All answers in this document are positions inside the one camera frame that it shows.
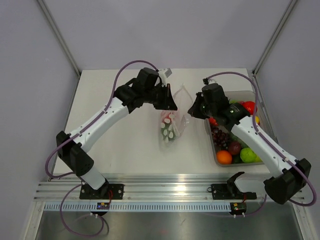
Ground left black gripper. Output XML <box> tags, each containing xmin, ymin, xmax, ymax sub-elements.
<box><xmin>143</xmin><ymin>83</ymin><xmax>178</xmax><ymax>111</ymax></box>

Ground clear dotted zip bag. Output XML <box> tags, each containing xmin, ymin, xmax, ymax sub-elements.
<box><xmin>158</xmin><ymin>84</ymin><xmax>193</xmax><ymax>151</ymax></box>

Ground green bell pepper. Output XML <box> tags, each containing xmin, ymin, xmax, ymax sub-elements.
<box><xmin>160</xmin><ymin>122</ymin><xmax>176</xmax><ymax>143</ymax></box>

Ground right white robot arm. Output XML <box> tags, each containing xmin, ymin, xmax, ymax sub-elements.
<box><xmin>188</xmin><ymin>83</ymin><xmax>311</xmax><ymax>205</ymax></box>

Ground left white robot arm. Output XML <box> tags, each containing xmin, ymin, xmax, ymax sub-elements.
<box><xmin>56</xmin><ymin>67</ymin><xmax>178</xmax><ymax>200</ymax></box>

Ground clear plastic food bin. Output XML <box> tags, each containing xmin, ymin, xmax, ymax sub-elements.
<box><xmin>204</xmin><ymin>90</ymin><xmax>263</xmax><ymax>167</ymax></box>

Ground small red tomato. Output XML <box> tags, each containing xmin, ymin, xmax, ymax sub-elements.
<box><xmin>208</xmin><ymin>117</ymin><xmax>219</xmax><ymax>126</ymax></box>

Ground dark grape bunch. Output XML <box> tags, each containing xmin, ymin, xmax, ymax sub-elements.
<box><xmin>210</xmin><ymin>125</ymin><xmax>231</xmax><ymax>150</ymax></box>

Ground dark purple plum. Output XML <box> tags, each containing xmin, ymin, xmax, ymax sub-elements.
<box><xmin>227</xmin><ymin>141</ymin><xmax>242</xmax><ymax>156</ymax></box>

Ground orange fruit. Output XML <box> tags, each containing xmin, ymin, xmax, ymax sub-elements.
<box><xmin>216</xmin><ymin>150</ymin><xmax>233</xmax><ymax>165</ymax></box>

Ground lime green fruit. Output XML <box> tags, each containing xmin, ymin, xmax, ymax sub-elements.
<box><xmin>240</xmin><ymin>147</ymin><xmax>257</xmax><ymax>163</ymax></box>

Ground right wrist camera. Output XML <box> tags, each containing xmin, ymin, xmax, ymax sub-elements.
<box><xmin>202</xmin><ymin>78</ymin><xmax>217</xmax><ymax>85</ymax></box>

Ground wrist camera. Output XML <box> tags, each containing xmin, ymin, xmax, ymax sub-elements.
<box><xmin>158</xmin><ymin>68</ymin><xmax>172</xmax><ymax>82</ymax></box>
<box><xmin>202</xmin><ymin>78</ymin><xmax>217</xmax><ymax>85</ymax></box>

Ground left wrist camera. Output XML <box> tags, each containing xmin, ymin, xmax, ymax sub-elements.
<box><xmin>158</xmin><ymin>68</ymin><xmax>172</xmax><ymax>82</ymax></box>

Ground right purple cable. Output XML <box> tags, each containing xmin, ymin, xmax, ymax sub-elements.
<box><xmin>202</xmin><ymin>71</ymin><xmax>317</xmax><ymax>218</ymax></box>

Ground purple cable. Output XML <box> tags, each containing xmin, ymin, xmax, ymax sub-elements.
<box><xmin>202</xmin><ymin>71</ymin><xmax>317</xmax><ymax>218</ymax></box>
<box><xmin>44</xmin><ymin>59</ymin><xmax>161</xmax><ymax>238</ymax></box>

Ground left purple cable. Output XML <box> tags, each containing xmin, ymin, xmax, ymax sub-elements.
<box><xmin>44</xmin><ymin>59</ymin><xmax>161</xmax><ymax>238</ymax></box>

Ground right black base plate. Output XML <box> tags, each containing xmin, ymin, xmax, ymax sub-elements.
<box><xmin>207</xmin><ymin>183</ymin><xmax>257</xmax><ymax>201</ymax></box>

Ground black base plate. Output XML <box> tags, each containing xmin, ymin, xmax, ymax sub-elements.
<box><xmin>207</xmin><ymin>183</ymin><xmax>257</xmax><ymax>201</ymax></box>
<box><xmin>79</xmin><ymin>183</ymin><xmax>125</xmax><ymax>200</ymax></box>

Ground aluminium mounting rail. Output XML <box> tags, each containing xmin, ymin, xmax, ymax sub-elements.
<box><xmin>33</xmin><ymin>174</ymin><xmax>305</xmax><ymax>202</ymax></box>

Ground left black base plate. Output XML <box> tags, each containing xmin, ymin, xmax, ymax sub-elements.
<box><xmin>79</xmin><ymin>183</ymin><xmax>125</xmax><ymax>200</ymax></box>

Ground left aluminium frame post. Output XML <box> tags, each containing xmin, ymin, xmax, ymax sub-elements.
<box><xmin>36</xmin><ymin>0</ymin><xmax>82</xmax><ymax>79</ymax></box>

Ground aluminium frame post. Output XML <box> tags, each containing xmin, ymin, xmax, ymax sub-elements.
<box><xmin>252</xmin><ymin>0</ymin><xmax>300</xmax><ymax>77</ymax></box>
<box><xmin>36</xmin><ymin>0</ymin><xmax>82</xmax><ymax>79</ymax></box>

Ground right aluminium frame post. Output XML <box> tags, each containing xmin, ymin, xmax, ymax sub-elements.
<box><xmin>252</xmin><ymin>0</ymin><xmax>300</xmax><ymax>77</ymax></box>

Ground white slotted cable duct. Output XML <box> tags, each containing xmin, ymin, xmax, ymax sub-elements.
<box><xmin>44</xmin><ymin>201</ymin><xmax>231</xmax><ymax>213</ymax></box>

